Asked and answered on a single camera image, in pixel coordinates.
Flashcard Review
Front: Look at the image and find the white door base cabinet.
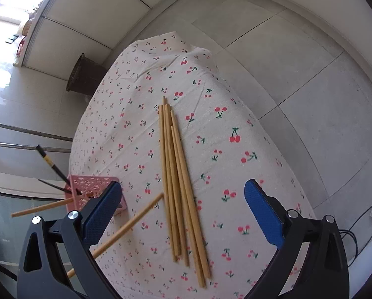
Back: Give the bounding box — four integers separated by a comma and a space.
13, 0, 202, 81

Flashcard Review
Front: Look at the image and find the brown trash bin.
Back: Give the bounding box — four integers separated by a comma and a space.
65, 53, 109, 98

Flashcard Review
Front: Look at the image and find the cherry print tablecloth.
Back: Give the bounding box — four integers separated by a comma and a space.
66, 31, 317, 299

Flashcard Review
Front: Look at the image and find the black handled mop pole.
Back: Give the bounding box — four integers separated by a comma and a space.
0, 116, 75, 142

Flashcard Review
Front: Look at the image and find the tan bamboo chopstick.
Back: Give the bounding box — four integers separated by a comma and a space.
11, 198, 76, 218
66, 193, 165, 278

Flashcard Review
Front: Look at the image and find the black floor cable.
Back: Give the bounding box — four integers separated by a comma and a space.
340, 190, 372, 260

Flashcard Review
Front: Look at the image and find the bunch of wooden chopsticks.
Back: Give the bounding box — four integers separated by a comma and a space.
158, 96, 212, 289

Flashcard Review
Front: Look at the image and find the wicker basket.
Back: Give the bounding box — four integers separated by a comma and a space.
19, 17, 37, 36

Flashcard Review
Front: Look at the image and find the pink plastic lattice basket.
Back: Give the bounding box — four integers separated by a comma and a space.
63, 175, 127, 215

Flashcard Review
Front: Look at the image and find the blue handled mop pole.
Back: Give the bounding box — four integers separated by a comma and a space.
0, 141, 72, 154

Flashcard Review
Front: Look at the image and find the black chopstick gold band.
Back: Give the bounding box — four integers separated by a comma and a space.
37, 179, 69, 194
36, 144, 71, 185

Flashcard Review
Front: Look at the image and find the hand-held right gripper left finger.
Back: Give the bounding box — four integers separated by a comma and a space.
17, 181, 123, 299

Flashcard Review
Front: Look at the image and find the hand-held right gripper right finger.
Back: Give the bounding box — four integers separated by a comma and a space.
244, 179, 350, 299

